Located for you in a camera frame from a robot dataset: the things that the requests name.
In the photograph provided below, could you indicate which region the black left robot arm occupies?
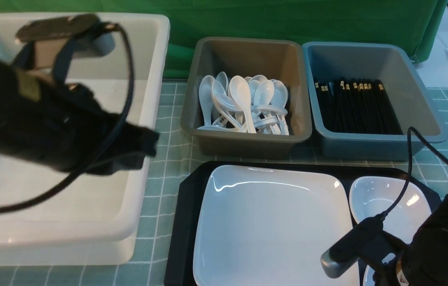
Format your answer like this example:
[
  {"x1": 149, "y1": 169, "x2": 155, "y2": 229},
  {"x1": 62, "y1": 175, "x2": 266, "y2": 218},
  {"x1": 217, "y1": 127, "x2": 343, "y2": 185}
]
[{"x1": 0, "y1": 61, "x2": 119, "y2": 172}]

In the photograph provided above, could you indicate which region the grey plastic spoon bin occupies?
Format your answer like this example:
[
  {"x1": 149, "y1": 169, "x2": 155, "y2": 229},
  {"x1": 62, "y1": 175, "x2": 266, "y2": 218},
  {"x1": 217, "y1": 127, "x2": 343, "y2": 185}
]
[{"x1": 180, "y1": 37, "x2": 313, "y2": 160}]

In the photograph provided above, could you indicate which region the black camera cable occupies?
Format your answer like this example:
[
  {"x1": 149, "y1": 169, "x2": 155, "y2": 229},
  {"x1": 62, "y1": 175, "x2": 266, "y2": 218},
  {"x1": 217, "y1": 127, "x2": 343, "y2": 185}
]
[
  {"x1": 381, "y1": 126, "x2": 448, "y2": 219},
  {"x1": 0, "y1": 23, "x2": 135, "y2": 217}
]

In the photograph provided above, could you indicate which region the large white plastic tub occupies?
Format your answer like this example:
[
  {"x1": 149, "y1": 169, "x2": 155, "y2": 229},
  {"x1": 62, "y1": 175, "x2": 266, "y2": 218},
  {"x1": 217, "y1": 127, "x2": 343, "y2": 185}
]
[{"x1": 0, "y1": 13, "x2": 170, "y2": 266}]

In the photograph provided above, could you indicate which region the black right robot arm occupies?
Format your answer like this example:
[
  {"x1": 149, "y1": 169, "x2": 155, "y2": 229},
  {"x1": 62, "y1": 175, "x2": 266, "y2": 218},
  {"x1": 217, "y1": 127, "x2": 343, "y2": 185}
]
[{"x1": 395, "y1": 194, "x2": 448, "y2": 286}]

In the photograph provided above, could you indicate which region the green backdrop cloth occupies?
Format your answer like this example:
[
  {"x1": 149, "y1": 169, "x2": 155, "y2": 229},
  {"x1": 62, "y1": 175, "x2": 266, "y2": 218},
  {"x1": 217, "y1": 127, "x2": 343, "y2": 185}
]
[{"x1": 0, "y1": 0, "x2": 447, "y2": 78}]

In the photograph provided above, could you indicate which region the white small dish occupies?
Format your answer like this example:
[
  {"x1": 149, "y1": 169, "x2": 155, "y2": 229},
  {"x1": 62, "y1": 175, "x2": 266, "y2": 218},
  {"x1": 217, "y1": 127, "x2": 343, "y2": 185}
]
[
  {"x1": 349, "y1": 177, "x2": 432, "y2": 244},
  {"x1": 362, "y1": 265, "x2": 375, "y2": 286}
]

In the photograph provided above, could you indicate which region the large white square plate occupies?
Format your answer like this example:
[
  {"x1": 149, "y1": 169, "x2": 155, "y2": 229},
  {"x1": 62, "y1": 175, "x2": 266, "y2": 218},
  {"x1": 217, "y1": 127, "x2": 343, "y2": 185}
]
[{"x1": 193, "y1": 165, "x2": 360, "y2": 286}]

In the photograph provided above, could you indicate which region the white ceramic soup spoon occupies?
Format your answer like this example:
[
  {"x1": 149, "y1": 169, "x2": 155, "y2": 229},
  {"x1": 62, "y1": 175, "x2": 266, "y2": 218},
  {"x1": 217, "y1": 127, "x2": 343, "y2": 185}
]
[{"x1": 229, "y1": 75, "x2": 256, "y2": 133}]

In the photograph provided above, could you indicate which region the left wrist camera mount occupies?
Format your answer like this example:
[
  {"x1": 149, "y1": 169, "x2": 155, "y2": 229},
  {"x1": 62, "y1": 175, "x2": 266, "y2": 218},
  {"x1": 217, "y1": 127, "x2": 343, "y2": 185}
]
[{"x1": 12, "y1": 14, "x2": 117, "y2": 86}]

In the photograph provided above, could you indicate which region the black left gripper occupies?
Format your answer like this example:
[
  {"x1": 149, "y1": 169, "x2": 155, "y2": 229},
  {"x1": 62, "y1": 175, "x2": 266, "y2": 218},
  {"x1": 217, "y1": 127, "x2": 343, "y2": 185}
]
[{"x1": 22, "y1": 77, "x2": 159, "y2": 176}]

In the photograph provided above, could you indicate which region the teal checkered tablecloth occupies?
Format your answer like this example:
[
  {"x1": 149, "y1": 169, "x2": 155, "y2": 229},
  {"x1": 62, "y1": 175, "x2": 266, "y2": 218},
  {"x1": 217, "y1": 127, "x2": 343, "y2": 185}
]
[{"x1": 0, "y1": 80, "x2": 448, "y2": 286}]

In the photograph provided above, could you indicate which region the black left camera cable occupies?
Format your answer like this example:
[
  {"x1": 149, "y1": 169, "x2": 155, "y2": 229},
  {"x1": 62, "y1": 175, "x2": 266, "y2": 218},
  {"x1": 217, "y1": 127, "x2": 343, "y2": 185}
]
[{"x1": 0, "y1": 23, "x2": 135, "y2": 217}]

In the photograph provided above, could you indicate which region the blue plastic chopstick bin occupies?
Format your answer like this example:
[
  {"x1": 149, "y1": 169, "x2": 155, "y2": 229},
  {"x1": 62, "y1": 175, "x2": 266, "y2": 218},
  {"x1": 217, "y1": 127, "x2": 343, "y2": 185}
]
[{"x1": 302, "y1": 42, "x2": 448, "y2": 161}]

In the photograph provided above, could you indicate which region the pile of white spoons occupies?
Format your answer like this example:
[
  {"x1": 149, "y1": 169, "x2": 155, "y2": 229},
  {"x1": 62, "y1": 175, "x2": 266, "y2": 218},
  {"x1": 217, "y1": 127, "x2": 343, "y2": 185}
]
[{"x1": 197, "y1": 71, "x2": 290, "y2": 135}]

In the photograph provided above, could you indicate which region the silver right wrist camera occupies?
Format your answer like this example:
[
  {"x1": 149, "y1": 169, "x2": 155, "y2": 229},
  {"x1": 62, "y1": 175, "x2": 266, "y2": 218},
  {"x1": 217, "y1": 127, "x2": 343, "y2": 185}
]
[{"x1": 321, "y1": 214, "x2": 407, "y2": 284}]

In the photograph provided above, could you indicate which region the black plastic serving tray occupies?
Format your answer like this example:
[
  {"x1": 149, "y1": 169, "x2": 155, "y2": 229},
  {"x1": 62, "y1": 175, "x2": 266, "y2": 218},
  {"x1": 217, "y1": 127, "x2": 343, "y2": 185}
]
[{"x1": 164, "y1": 160, "x2": 443, "y2": 286}]

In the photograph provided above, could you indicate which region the black right camera cable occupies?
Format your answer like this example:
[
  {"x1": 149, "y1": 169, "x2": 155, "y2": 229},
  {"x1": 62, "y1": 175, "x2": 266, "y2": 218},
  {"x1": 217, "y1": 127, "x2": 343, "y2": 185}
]
[{"x1": 381, "y1": 126, "x2": 448, "y2": 219}]

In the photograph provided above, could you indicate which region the pile of black chopsticks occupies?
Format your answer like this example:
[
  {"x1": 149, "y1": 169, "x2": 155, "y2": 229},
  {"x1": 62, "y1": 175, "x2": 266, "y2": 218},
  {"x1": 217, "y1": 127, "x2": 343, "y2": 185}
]
[{"x1": 314, "y1": 78, "x2": 403, "y2": 135}]

